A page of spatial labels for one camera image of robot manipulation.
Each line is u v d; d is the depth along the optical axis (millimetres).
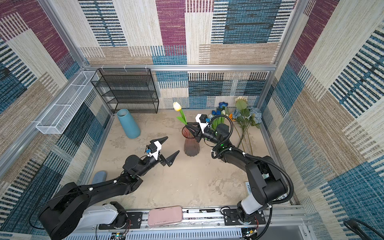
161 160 669
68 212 413
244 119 1051
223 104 1188
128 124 926
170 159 672
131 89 1085
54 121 700
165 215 757
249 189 810
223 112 1143
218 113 1116
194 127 729
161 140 726
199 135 705
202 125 684
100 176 866
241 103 1049
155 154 640
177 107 688
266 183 449
